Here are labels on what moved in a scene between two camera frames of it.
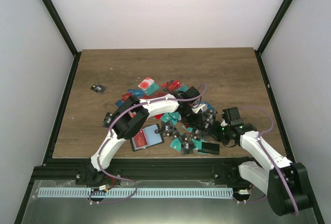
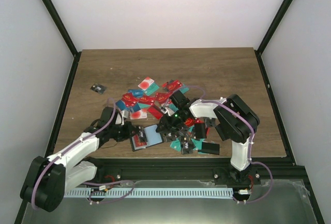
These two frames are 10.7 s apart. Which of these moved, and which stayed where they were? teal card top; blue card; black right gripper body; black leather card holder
Moved: black right gripper body
Stayed: black leather card holder; teal card top; blue card
